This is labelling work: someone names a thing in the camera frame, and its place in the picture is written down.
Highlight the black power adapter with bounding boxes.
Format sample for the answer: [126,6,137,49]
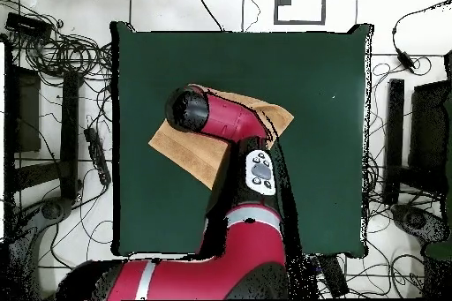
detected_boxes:
[395,49,417,71]

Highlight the dark flat panel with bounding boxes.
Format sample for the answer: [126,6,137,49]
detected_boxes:
[408,79,452,196]
[13,67,42,154]

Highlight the thin black floor cable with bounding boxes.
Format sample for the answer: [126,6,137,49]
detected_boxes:
[189,0,226,33]

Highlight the black oblong floor device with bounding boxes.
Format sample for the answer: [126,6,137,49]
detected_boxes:
[317,254,350,298]

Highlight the tangled black cables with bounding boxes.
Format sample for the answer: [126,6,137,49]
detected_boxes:
[0,0,114,83]

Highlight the grey square floor frame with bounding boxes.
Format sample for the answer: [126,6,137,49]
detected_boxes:
[273,0,327,26]

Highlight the black power strip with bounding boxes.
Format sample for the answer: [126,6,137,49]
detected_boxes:
[83,126,112,186]

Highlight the tan terry towel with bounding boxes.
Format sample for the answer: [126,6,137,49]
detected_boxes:
[147,83,295,191]

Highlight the black rectangular box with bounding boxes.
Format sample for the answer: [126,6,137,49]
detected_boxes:
[4,11,53,39]

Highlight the black floor bar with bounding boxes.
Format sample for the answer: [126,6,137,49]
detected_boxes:
[58,71,81,200]
[383,78,406,206]

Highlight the grey curved stand base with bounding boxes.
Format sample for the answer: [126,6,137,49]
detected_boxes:
[8,196,75,301]
[389,203,449,245]

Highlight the black adapter cable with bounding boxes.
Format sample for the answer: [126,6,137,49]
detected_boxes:
[390,0,452,56]

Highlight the dark green table cloth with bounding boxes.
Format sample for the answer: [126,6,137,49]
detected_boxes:
[109,21,374,258]

